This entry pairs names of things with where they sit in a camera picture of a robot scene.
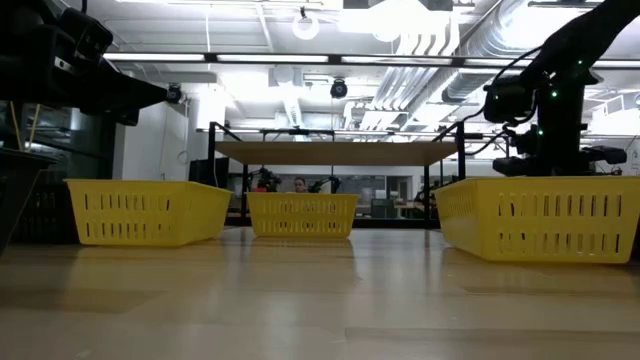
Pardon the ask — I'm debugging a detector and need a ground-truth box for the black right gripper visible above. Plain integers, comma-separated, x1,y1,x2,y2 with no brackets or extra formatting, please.
492,122,629,178

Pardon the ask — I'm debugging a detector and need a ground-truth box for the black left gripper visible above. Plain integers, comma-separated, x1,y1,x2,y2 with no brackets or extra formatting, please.
0,24,170,127

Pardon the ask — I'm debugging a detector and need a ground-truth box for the yellow plastic slotted basket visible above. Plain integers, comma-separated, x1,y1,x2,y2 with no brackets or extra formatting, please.
433,175,640,265
246,191,360,239
64,178,235,248

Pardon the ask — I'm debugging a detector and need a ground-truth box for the black plastic slotted basket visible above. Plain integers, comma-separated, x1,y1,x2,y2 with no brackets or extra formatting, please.
0,147,57,257

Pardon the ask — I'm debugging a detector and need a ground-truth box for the wooden shelf with black legs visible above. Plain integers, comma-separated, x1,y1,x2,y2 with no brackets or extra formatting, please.
207,121,469,229

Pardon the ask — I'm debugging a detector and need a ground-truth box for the black monitor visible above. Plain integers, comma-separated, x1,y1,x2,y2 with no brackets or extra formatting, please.
188,157,231,189

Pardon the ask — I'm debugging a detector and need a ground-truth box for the black slotted crate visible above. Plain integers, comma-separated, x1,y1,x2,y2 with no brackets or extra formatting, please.
9,169,81,245

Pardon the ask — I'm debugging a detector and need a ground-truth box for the dark office chair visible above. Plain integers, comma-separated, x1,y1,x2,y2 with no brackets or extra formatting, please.
369,198,397,219

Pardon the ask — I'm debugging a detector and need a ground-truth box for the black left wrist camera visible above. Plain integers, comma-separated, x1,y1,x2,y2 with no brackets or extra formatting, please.
58,6,115,57

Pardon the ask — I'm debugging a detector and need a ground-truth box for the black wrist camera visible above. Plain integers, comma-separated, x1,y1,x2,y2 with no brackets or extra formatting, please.
482,74,535,125
58,6,115,57

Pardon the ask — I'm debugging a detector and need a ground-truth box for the ceiling light rail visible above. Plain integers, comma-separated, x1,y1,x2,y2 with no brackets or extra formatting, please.
102,51,640,70

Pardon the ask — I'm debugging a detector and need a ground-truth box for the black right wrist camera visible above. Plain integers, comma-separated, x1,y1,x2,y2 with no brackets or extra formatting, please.
482,74,535,125

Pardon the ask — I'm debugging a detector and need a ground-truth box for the grey ventilation duct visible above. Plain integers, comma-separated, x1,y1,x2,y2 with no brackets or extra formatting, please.
441,0,566,105

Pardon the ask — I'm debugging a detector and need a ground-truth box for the yellow cable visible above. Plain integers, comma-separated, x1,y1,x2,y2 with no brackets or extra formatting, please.
8,101,42,152

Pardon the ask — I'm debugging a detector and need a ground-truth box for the black metal table frame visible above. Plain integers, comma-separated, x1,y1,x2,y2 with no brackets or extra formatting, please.
222,215,441,230

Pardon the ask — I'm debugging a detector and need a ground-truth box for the white ceiling ring lamp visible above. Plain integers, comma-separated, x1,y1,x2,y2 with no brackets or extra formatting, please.
291,12,321,42

